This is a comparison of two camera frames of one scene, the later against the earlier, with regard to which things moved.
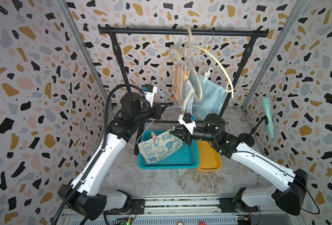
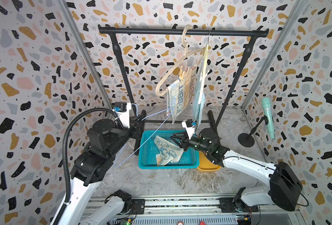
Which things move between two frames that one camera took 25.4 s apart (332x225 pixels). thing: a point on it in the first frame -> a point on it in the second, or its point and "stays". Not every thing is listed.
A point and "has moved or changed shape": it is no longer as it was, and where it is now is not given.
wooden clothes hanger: [187, 32] -> [187, 50]
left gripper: [157, 106] -> [136, 126]
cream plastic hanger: [229, 86] -> [204, 71]
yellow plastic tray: [209, 160] stays
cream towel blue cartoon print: [152, 151] has moved or changed shape
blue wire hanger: [200, 106] -> [122, 148]
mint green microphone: [266, 104] stays
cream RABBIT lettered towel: [180, 86] -> [180, 93]
